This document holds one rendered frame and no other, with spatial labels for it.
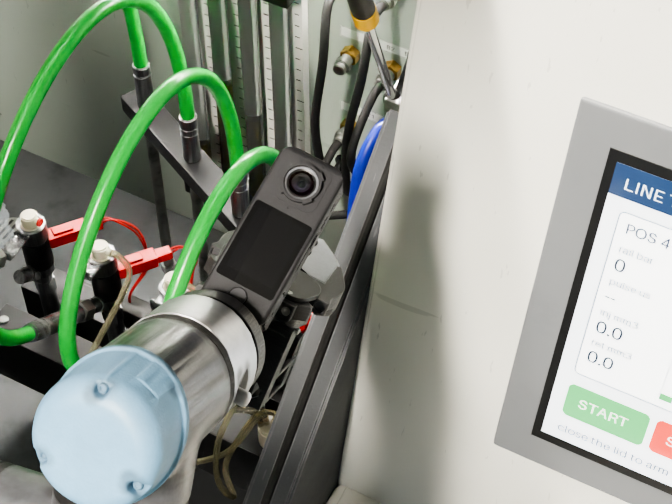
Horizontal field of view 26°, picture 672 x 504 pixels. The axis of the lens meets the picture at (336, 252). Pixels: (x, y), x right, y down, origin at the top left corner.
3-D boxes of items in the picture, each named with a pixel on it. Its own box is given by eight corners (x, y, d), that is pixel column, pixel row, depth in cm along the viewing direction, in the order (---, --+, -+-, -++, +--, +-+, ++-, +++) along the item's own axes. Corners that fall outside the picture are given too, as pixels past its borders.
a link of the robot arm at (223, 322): (139, 290, 83) (264, 355, 82) (171, 269, 88) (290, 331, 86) (98, 397, 86) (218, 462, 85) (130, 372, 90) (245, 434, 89)
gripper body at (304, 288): (195, 332, 102) (122, 390, 90) (238, 225, 99) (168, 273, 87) (291, 382, 100) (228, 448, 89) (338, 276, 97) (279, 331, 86)
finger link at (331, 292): (291, 267, 103) (249, 302, 95) (301, 246, 102) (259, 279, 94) (350, 297, 102) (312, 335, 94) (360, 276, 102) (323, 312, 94)
